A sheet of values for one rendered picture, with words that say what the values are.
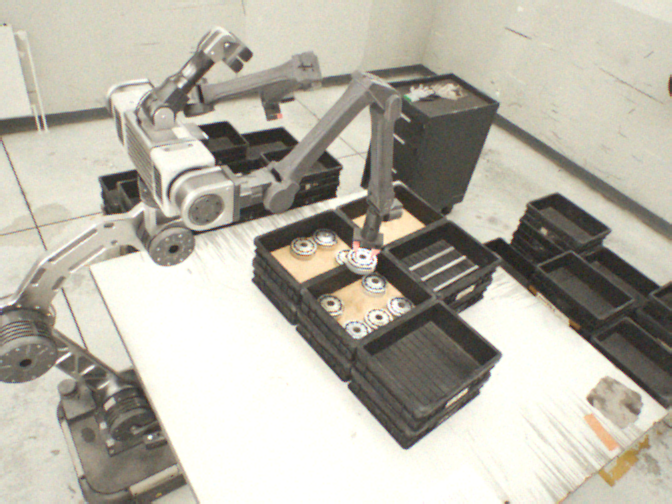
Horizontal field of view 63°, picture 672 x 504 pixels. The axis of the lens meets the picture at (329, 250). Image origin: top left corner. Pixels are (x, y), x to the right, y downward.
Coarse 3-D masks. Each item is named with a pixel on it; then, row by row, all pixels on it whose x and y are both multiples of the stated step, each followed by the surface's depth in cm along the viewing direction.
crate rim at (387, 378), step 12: (420, 312) 187; (396, 324) 181; (468, 324) 186; (372, 336) 176; (480, 336) 183; (360, 348) 171; (492, 348) 180; (372, 360) 168; (492, 360) 176; (384, 372) 166; (480, 372) 171; (396, 384) 163; (456, 384) 166; (408, 396) 160; (444, 396) 163; (420, 408) 158; (432, 408) 159
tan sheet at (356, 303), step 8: (376, 272) 214; (360, 280) 209; (344, 288) 205; (352, 288) 205; (392, 288) 208; (344, 296) 201; (352, 296) 202; (360, 296) 203; (368, 296) 203; (384, 296) 205; (392, 296) 205; (400, 296) 206; (352, 304) 199; (360, 304) 200; (368, 304) 200; (376, 304) 201; (384, 304) 201; (344, 312) 195; (352, 312) 196; (360, 312) 197; (336, 320) 192; (344, 320) 193; (360, 320) 194
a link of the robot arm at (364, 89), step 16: (352, 80) 137; (368, 80) 134; (352, 96) 135; (368, 96) 135; (384, 96) 138; (336, 112) 136; (352, 112) 137; (320, 128) 137; (336, 128) 137; (304, 144) 138; (320, 144) 138; (288, 160) 139; (304, 160) 138; (288, 176) 138; (272, 192) 137; (288, 192) 139; (272, 208) 140
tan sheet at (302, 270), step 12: (276, 252) 214; (288, 252) 215; (324, 252) 218; (336, 252) 220; (288, 264) 210; (300, 264) 211; (312, 264) 212; (324, 264) 213; (300, 276) 206; (312, 276) 207
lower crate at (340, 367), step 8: (304, 320) 193; (296, 328) 201; (304, 328) 196; (312, 328) 190; (304, 336) 199; (312, 336) 194; (320, 336) 188; (312, 344) 197; (320, 344) 192; (328, 344) 185; (320, 352) 193; (328, 352) 189; (336, 352) 183; (328, 360) 191; (336, 360) 187; (344, 360) 181; (336, 368) 189; (344, 368) 185; (344, 376) 186
